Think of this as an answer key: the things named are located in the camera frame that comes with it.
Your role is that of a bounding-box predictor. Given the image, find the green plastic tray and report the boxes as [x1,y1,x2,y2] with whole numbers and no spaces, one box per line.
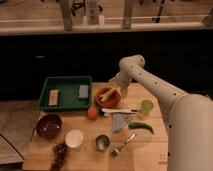
[38,76,92,112]

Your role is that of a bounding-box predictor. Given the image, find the red bowl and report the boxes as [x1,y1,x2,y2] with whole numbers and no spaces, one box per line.
[94,87,121,108]

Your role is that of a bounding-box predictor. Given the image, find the white cup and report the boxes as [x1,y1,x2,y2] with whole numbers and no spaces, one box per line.
[65,129,84,149]

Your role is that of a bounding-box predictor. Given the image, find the green chili pepper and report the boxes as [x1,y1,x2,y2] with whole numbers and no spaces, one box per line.
[128,122,154,135]

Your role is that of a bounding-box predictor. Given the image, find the grey sponge in tray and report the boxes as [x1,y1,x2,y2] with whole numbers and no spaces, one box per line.
[78,85,89,99]

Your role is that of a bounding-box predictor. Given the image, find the blue grey cloth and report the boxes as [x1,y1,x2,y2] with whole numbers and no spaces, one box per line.
[111,113,133,133]

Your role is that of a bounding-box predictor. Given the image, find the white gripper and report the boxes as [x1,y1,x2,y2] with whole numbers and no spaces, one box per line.
[109,71,132,99]

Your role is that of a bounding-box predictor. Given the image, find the dark maroon bowl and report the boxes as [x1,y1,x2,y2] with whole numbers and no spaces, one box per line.
[36,114,62,140]

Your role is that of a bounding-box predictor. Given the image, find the white knife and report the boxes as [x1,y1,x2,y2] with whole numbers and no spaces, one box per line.
[101,108,138,116]

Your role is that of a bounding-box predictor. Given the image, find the yellow banana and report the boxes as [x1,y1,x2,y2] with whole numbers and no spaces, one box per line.
[100,87,116,102]

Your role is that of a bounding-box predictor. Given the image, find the light green cup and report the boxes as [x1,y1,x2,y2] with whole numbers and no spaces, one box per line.
[140,100,154,115]

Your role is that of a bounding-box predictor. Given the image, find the small metal cup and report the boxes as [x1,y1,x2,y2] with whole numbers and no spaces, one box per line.
[96,135,110,152]

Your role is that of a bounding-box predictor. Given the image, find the brown dried food bunch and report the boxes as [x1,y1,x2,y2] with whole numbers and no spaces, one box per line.
[49,143,68,171]

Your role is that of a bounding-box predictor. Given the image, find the wooden block in tray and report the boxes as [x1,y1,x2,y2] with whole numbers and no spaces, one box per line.
[49,89,59,106]

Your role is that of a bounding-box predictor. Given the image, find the red tomato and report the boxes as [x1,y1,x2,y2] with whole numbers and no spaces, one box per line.
[86,107,99,121]

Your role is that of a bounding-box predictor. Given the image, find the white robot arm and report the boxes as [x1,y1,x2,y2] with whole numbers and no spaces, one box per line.
[111,55,213,171]

